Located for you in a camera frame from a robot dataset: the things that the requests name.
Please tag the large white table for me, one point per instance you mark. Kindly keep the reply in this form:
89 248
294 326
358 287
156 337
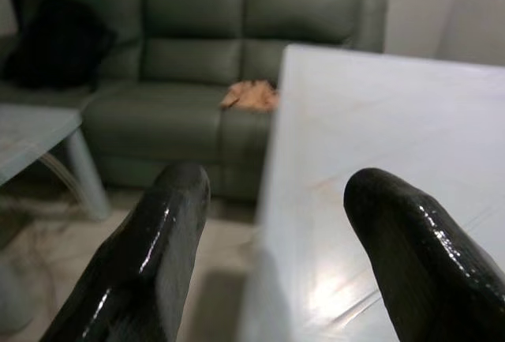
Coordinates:
394 121

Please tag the orange crumpled cloth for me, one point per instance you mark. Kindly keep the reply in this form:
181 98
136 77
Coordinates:
252 95

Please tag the black cushion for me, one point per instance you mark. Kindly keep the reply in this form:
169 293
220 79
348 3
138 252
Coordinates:
59 42

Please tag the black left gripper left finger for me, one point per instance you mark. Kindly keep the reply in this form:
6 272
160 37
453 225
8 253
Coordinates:
165 231

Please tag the small grey table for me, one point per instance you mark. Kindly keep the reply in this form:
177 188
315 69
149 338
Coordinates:
31 132

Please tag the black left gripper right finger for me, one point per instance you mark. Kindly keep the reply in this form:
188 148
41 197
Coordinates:
410 247

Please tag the dark green leather sofa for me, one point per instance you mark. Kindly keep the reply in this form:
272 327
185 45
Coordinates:
189 14

